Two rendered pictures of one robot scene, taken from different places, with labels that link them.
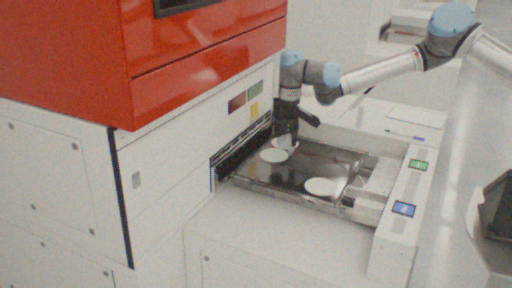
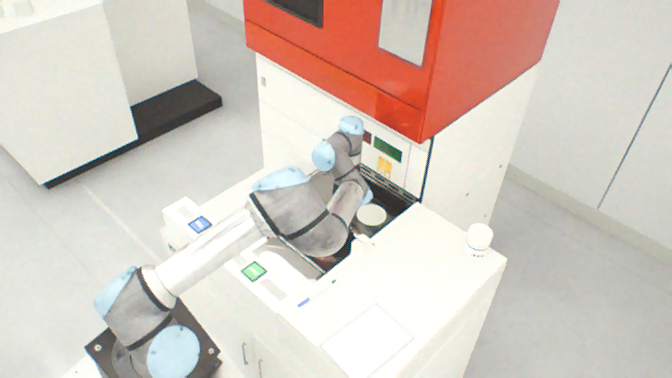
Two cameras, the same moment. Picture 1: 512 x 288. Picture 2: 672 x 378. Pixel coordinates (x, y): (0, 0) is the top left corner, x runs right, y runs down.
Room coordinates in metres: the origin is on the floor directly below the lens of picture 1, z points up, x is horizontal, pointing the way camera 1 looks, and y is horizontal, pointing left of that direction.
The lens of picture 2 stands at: (1.61, -1.41, 2.22)
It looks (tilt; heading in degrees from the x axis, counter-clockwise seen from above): 43 degrees down; 105
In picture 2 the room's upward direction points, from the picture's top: 3 degrees clockwise
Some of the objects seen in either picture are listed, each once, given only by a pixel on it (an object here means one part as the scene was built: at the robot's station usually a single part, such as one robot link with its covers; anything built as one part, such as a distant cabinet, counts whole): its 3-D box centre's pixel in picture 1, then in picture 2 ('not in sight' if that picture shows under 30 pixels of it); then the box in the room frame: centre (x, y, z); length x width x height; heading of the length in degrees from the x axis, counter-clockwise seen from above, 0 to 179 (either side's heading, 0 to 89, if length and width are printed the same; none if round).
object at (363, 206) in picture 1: (368, 207); not in sight; (1.00, -0.34, 0.89); 0.08 x 0.03 x 0.03; 63
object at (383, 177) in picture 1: (378, 189); (271, 266); (1.14, -0.41, 0.87); 0.36 x 0.08 x 0.03; 153
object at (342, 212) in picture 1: (303, 201); not in sight; (1.11, -0.17, 0.84); 0.50 x 0.02 x 0.03; 63
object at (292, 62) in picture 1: (292, 69); (350, 135); (1.30, -0.12, 1.21); 0.09 x 0.08 x 0.11; 70
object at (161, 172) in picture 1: (214, 138); (332, 133); (1.17, 0.12, 1.02); 0.82 x 0.03 x 0.40; 153
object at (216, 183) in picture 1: (245, 151); (364, 184); (1.33, 0.03, 0.89); 0.44 x 0.02 x 0.10; 153
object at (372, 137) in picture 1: (358, 128); (396, 299); (1.55, -0.43, 0.89); 0.62 x 0.35 x 0.14; 63
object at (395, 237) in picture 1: (407, 205); (228, 263); (1.02, -0.46, 0.89); 0.55 x 0.09 x 0.14; 153
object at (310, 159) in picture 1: (301, 163); (326, 214); (1.24, -0.17, 0.90); 0.34 x 0.34 x 0.01; 63
